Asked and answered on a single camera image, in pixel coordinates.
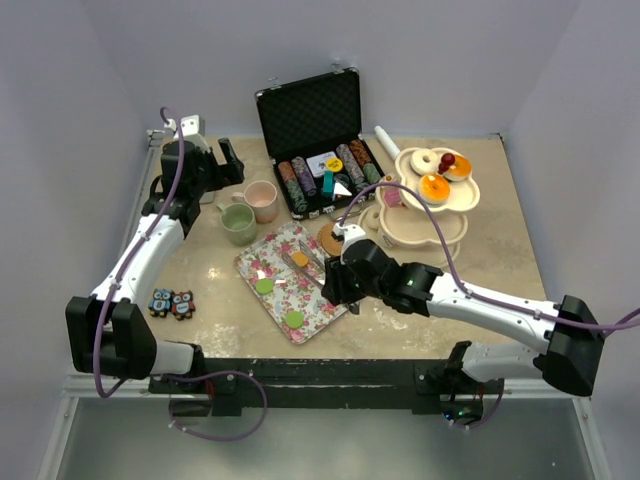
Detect orange round biscuit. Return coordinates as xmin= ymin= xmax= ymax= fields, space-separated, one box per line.
xmin=291 ymin=251 xmax=309 ymax=268

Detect blue owl figurine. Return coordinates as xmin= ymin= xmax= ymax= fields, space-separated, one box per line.
xmin=148 ymin=288 xmax=174 ymax=318

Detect metal tongs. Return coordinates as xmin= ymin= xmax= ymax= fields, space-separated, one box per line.
xmin=281 ymin=241 xmax=324 ymax=289

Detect pink wafer sweet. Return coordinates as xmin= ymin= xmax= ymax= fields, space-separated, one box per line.
xmin=384 ymin=187 xmax=402 ymax=208

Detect pink ceramic cup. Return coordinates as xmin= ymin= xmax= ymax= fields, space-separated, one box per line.
xmin=231 ymin=180 xmax=278 ymax=224

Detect black poker chip case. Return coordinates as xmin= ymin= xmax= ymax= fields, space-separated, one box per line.
xmin=255 ymin=68 xmax=385 ymax=220

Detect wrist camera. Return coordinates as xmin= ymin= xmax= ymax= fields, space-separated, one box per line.
xmin=165 ymin=115 xmax=209 ymax=151
xmin=331 ymin=223 xmax=367 ymax=251

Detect orange glazed donut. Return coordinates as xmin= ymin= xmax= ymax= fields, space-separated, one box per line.
xmin=444 ymin=155 xmax=472 ymax=182

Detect floral serving tray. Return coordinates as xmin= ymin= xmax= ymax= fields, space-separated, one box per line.
xmin=234 ymin=221 xmax=348 ymax=345

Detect black base frame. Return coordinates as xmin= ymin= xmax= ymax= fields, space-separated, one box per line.
xmin=149 ymin=358 xmax=503 ymax=417

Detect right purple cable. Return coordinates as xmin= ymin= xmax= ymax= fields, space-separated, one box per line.
xmin=339 ymin=180 xmax=640 ymax=431

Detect white clamp device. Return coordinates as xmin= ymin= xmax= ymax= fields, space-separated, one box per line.
xmin=199 ymin=192 xmax=215 ymax=205

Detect green ceramic cup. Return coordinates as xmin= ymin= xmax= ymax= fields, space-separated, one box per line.
xmin=216 ymin=203 xmax=258 ymax=246

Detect cream three-tier cake stand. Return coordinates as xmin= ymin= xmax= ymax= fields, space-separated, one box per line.
xmin=358 ymin=147 xmax=481 ymax=266

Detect white glazed donut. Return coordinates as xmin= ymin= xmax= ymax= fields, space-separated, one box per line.
xmin=410 ymin=148 xmax=440 ymax=176
xmin=358 ymin=205 xmax=380 ymax=231

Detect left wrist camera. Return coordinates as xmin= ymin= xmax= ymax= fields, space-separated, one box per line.
xmin=165 ymin=115 xmax=209 ymax=151

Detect green macaron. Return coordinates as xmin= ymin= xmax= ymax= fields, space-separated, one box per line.
xmin=255 ymin=278 xmax=274 ymax=295
xmin=284 ymin=311 xmax=304 ymax=329

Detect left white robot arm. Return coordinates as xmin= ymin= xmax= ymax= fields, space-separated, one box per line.
xmin=65 ymin=138 xmax=244 ymax=392

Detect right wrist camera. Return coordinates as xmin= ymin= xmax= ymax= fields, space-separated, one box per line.
xmin=331 ymin=223 xmax=367 ymax=251

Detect woven rattan coaster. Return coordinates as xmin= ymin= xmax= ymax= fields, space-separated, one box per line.
xmin=318 ymin=223 xmax=343 ymax=256

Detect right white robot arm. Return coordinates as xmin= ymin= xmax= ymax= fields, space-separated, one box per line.
xmin=322 ymin=239 xmax=605 ymax=397

